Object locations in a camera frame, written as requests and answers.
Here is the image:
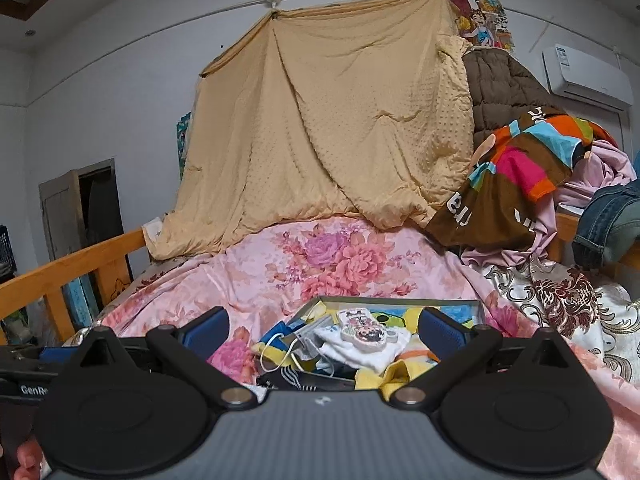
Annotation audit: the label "white brown ornate cloth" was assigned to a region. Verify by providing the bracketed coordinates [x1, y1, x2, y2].
[482, 257, 640, 377]

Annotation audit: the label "white cable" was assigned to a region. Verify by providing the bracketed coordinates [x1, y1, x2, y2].
[259, 332, 303, 377]

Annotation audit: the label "black plastic crate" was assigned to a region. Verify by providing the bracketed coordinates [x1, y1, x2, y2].
[0, 225, 19, 277]

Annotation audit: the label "cartoon wall poster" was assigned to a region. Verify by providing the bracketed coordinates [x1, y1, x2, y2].
[445, 0, 516, 54]

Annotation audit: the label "beige dotted blanket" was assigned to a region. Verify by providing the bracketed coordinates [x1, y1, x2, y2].
[147, 0, 476, 261]

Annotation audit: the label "pink floral bedsheet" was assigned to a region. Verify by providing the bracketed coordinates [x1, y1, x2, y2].
[95, 215, 640, 480]

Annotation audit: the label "yellow cloth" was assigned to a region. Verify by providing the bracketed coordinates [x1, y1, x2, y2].
[354, 360, 417, 401]

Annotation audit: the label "blue jeans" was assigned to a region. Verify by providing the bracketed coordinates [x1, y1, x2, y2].
[572, 177, 640, 267]

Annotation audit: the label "colourful cartoon print box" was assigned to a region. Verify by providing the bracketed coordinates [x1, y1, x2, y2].
[255, 297, 486, 396]

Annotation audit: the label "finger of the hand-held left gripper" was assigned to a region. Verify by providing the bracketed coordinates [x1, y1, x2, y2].
[38, 345, 84, 364]

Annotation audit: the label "white air conditioner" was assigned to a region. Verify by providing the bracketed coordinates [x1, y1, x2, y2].
[542, 46, 635, 111]

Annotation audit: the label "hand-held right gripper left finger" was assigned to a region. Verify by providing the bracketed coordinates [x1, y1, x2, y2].
[65, 306, 256, 409]

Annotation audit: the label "black white striped sock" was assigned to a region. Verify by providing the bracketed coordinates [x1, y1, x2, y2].
[257, 365, 322, 394]

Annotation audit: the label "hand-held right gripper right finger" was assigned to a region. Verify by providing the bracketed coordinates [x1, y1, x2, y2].
[390, 306, 576, 408]

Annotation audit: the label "white cartoon decorated case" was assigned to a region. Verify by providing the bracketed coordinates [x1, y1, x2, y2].
[335, 307, 389, 344]

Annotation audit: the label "brown multicolour striped garment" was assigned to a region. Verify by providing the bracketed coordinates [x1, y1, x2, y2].
[425, 107, 619, 249]

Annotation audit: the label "person's left hand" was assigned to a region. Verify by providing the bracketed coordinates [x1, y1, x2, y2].
[12, 438, 51, 480]

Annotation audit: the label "blue wall poster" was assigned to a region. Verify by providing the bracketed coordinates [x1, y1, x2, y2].
[175, 112, 194, 182]

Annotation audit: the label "lilac cloth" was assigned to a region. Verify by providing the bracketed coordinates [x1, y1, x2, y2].
[460, 140, 639, 269]

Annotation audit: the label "brown quilted jacket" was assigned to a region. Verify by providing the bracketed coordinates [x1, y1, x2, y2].
[460, 47, 569, 149]

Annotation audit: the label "light blue board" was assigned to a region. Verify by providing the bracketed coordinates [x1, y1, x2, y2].
[62, 280, 102, 332]

